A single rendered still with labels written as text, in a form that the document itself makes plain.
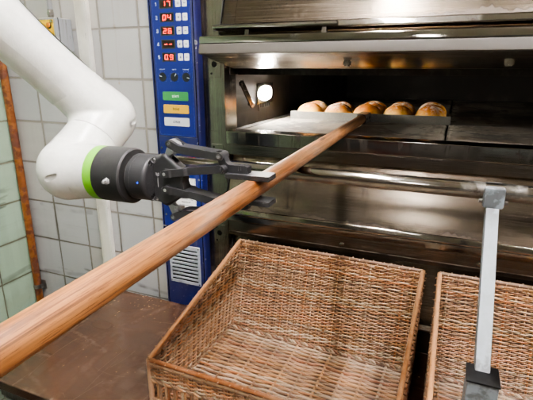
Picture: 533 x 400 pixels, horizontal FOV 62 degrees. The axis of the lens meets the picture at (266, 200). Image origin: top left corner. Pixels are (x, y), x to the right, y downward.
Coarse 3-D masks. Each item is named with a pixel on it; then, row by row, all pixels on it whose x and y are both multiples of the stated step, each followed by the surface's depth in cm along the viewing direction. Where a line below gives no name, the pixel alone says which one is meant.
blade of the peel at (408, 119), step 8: (296, 112) 162; (304, 112) 161; (312, 112) 160; (320, 112) 159; (328, 112) 158; (336, 120) 158; (344, 120) 157; (376, 120) 153; (384, 120) 152; (392, 120) 151; (400, 120) 150; (408, 120) 149; (416, 120) 148; (424, 120) 147; (432, 120) 146; (440, 120) 145; (448, 120) 144
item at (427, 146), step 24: (240, 144) 132; (264, 144) 128; (288, 144) 126; (336, 144) 120; (360, 144) 118; (384, 144) 115; (408, 144) 113; (432, 144) 111; (456, 144) 109; (480, 144) 108; (504, 144) 108
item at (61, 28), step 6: (42, 18) 139; (48, 18) 138; (54, 18) 137; (60, 18) 139; (54, 24) 138; (60, 24) 139; (66, 24) 141; (54, 30) 138; (60, 30) 140; (66, 30) 141; (60, 36) 140; (66, 36) 142; (72, 36) 144; (66, 42) 142; (72, 42) 144; (72, 48) 145
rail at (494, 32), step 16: (336, 32) 99; (352, 32) 98; (368, 32) 96; (384, 32) 95; (400, 32) 94; (416, 32) 93; (432, 32) 92; (448, 32) 90; (464, 32) 89; (480, 32) 88; (496, 32) 87; (512, 32) 86; (528, 32) 85
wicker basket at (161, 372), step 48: (240, 240) 136; (240, 288) 137; (288, 288) 131; (336, 288) 125; (384, 288) 120; (192, 336) 117; (240, 336) 133; (288, 336) 131; (336, 336) 125; (384, 336) 120; (192, 384) 96; (240, 384) 112; (288, 384) 113; (336, 384) 113; (384, 384) 112
